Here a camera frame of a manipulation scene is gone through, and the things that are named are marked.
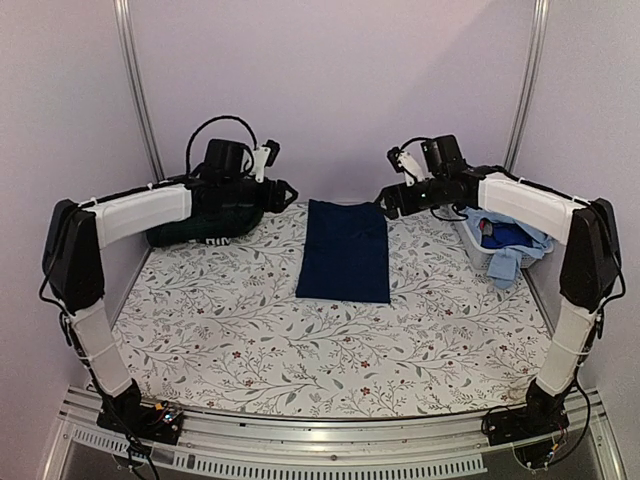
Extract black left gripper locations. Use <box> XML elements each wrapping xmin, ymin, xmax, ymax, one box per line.
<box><xmin>221</xmin><ymin>178</ymin><xmax>298</xmax><ymax>214</ymax></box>

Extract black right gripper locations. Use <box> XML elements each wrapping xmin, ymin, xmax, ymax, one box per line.
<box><xmin>375</xmin><ymin>175</ymin><xmax>448</xmax><ymax>219</ymax></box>

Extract navy blue t-shirt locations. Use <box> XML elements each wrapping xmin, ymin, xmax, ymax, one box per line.
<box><xmin>295</xmin><ymin>200</ymin><xmax>391</xmax><ymax>304</ymax></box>

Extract left robot arm white sleeves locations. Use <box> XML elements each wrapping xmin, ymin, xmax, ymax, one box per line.
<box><xmin>38</xmin><ymin>115</ymin><xmax>274</xmax><ymax>409</ymax></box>

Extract robot arm white sleeves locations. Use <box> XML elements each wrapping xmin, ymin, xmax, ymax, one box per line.
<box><xmin>419</xmin><ymin>133</ymin><xmax>626</xmax><ymax>416</ymax></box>
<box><xmin>38</xmin><ymin>115</ymin><xmax>274</xmax><ymax>409</ymax></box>

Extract dark green plaid garment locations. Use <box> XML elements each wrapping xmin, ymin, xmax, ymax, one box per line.
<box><xmin>145</xmin><ymin>201</ymin><xmax>264</xmax><ymax>248</ymax></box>

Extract royal blue garment in basket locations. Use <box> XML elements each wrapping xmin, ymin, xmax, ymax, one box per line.
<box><xmin>480</xmin><ymin>219</ymin><xmax>532</xmax><ymax>250</ymax></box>

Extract light blue shirt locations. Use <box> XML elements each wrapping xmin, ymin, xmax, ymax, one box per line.
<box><xmin>457</xmin><ymin>208</ymin><xmax>554</xmax><ymax>289</ymax></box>

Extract floral patterned table cloth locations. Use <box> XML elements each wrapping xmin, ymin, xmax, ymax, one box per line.
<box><xmin>113</xmin><ymin>204</ymin><xmax>550</xmax><ymax>418</ymax></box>

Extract right robot arm white sleeves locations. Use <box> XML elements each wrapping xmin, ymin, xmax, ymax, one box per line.
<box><xmin>419</xmin><ymin>133</ymin><xmax>626</xmax><ymax>416</ymax></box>

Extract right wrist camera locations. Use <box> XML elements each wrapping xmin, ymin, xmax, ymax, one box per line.
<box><xmin>387</xmin><ymin>147</ymin><xmax>426</xmax><ymax>187</ymax></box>

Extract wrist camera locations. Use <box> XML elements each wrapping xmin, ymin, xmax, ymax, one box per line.
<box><xmin>251</xmin><ymin>139</ymin><xmax>280</xmax><ymax>183</ymax></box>
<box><xmin>387</xmin><ymin>147</ymin><xmax>426</xmax><ymax>187</ymax></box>

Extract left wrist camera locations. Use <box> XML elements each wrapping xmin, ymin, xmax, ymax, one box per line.
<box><xmin>251</xmin><ymin>139</ymin><xmax>280</xmax><ymax>183</ymax></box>

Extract right aluminium frame post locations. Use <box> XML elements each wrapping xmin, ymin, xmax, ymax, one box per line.
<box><xmin>503</xmin><ymin>0</ymin><xmax>551</xmax><ymax>172</ymax></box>

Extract aluminium frame post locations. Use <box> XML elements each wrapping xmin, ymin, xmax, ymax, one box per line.
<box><xmin>113</xmin><ymin>0</ymin><xmax>165</xmax><ymax>182</ymax></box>
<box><xmin>503</xmin><ymin>0</ymin><xmax>551</xmax><ymax>172</ymax></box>

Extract left aluminium frame post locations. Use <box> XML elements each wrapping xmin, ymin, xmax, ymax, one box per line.
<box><xmin>113</xmin><ymin>0</ymin><xmax>165</xmax><ymax>182</ymax></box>

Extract aluminium front rail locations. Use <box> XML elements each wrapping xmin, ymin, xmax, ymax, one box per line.
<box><xmin>42</xmin><ymin>387</ymin><xmax>629</xmax><ymax>479</ymax></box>

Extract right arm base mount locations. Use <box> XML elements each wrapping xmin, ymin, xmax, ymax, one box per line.
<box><xmin>481</xmin><ymin>380</ymin><xmax>574</xmax><ymax>470</ymax></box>

